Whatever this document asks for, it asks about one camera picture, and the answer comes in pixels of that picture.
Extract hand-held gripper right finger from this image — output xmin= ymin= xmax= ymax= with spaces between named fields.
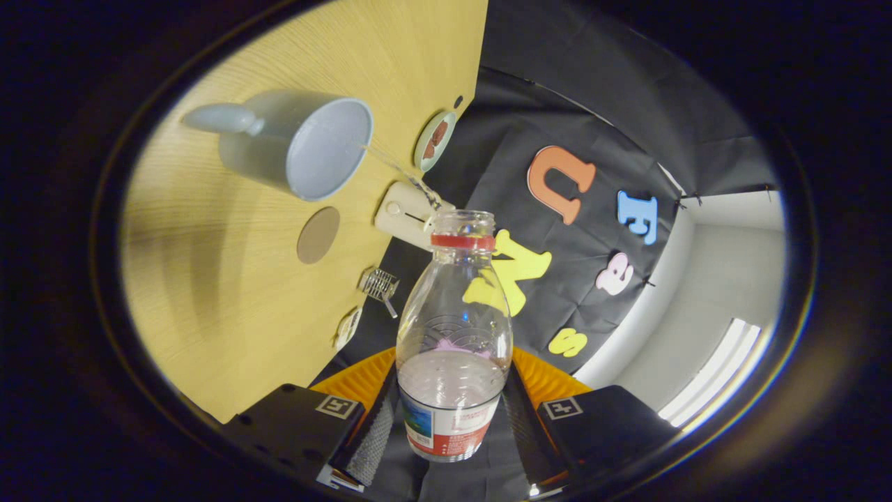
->
xmin=502 ymin=347 xmax=680 ymax=497

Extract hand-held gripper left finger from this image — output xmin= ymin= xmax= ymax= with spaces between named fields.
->
xmin=220 ymin=347 xmax=402 ymax=494

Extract clear plastic juice bottle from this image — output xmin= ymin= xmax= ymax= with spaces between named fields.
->
xmin=395 ymin=209 xmax=514 ymax=463

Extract round brown coaster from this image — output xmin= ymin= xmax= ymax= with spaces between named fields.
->
xmin=297 ymin=206 xmax=341 ymax=265

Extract light blue cup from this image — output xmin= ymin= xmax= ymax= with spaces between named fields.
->
xmin=183 ymin=89 xmax=374 ymax=202

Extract white divided sauce dish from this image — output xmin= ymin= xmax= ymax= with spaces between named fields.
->
xmin=333 ymin=307 xmax=363 ymax=351

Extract wooden table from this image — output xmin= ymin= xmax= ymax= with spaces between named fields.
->
xmin=120 ymin=0 xmax=489 ymax=425

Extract white toaster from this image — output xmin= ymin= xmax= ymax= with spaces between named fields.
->
xmin=374 ymin=181 xmax=455 ymax=252

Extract pale green plate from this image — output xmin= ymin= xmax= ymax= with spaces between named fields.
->
xmin=413 ymin=110 xmax=458 ymax=173

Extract metal wire utensil holder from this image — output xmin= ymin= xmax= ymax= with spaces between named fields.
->
xmin=357 ymin=268 xmax=401 ymax=319

